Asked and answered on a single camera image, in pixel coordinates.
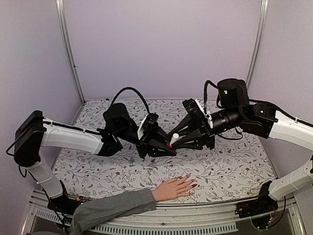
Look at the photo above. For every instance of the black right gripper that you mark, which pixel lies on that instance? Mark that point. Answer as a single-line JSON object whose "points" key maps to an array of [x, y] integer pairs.
{"points": [[202, 132]]}

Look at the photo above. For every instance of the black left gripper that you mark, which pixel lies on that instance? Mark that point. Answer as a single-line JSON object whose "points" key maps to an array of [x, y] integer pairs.
{"points": [[154, 132]]}

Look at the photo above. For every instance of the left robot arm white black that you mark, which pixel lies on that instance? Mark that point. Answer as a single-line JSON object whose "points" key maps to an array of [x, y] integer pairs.
{"points": [[37, 131]]}

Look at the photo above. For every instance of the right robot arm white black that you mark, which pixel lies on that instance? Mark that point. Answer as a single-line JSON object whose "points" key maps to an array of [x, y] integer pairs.
{"points": [[226, 105]]}

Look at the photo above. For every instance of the grey sleeved forearm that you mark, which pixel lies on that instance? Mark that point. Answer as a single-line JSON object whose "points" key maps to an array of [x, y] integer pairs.
{"points": [[95, 212]]}

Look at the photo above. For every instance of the mannequin hand with nails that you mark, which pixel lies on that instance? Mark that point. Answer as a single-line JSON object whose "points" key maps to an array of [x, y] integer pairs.
{"points": [[174, 188]]}

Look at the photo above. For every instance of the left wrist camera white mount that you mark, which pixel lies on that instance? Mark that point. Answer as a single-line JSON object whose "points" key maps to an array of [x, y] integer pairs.
{"points": [[148, 124]]}

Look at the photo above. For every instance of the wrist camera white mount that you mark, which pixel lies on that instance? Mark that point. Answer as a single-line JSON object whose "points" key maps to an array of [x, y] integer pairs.
{"points": [[148, 124], [196, 115]]}

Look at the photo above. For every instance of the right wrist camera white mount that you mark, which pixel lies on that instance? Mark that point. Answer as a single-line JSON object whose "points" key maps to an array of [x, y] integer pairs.
{"points": [[196, 115]]}

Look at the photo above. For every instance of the aluminium front rail frame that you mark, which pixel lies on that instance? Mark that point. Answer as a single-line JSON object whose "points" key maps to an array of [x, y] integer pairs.
{"points": [[206, 214]]}

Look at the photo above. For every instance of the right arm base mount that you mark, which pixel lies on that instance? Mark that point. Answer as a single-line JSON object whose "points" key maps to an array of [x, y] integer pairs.
{"points": [[264, 207]]}

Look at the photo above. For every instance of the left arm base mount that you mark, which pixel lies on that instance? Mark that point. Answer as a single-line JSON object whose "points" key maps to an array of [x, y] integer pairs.
{"points": [[65, 204]]}

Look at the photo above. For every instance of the aluminium corner post right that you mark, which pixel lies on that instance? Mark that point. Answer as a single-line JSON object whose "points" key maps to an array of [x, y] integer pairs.
{"points": [[258, 41]]}

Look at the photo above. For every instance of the aluminium corner post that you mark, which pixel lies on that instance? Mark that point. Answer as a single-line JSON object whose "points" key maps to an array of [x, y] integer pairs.
{"points": [[66, 40], [258, 41]]}

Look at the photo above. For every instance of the aluminium corner post left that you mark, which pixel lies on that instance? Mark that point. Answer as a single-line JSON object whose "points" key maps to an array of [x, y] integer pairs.
{"points": [[66, 40]]}

